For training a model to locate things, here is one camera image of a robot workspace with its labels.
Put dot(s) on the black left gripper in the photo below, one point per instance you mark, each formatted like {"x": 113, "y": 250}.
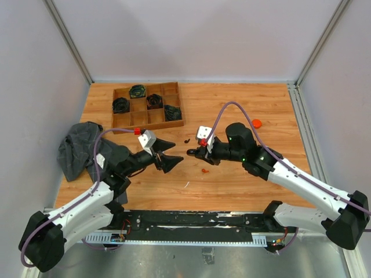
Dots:
{"x": 167, "y": 162}

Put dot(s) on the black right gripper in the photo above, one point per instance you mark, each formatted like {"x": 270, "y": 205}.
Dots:
{"x": 204, "y": 154}

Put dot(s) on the black earbud charging case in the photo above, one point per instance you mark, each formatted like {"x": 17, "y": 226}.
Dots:
{"x": 191, "y": 152}

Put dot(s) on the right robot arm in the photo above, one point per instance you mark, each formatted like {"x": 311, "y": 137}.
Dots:
{"x": 339, "y": 215}

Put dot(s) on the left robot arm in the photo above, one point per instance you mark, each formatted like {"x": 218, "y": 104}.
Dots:
{"x": 47, "y": 237}

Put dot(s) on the orange earbud charging case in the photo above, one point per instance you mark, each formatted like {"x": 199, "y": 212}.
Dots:
{"x": 257, "y": 123}

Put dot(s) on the dark rolled necktie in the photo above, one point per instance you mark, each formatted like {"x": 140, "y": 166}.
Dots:
{"x": 172, "y": 113}

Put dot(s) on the wooden compartment tray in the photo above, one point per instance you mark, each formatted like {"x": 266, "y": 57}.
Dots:
{"x": 139, "y": 116}

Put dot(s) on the red patterned rolled necktie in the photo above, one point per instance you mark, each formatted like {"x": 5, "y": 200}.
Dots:
{"x": 154, "y": 101}

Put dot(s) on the black rolled necktie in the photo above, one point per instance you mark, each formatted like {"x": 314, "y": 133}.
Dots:
{"x": 120, "y": 105}

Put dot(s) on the green rolled necktie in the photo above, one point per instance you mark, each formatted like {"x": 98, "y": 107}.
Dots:
{"x": 137, "y": 91}

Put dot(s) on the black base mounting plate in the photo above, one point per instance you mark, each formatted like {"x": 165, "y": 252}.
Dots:
{"x": 141, "y": 220}

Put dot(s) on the grey checked cloth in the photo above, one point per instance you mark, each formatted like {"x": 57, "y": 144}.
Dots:
{"x": 75, "y": 155}

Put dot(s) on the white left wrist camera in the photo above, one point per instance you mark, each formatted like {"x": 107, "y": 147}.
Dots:
{"x": 146, "y": 138}

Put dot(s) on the white cable duct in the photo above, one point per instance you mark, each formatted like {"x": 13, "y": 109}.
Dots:
{"x": 181, "y": 237}

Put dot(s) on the aluminium corner frame post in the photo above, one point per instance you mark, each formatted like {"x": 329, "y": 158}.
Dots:
{"x": 338, "y": 13}

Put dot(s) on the aluminium left frame post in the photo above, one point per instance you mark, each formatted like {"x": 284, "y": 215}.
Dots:
{"x": 65, "y": 34}

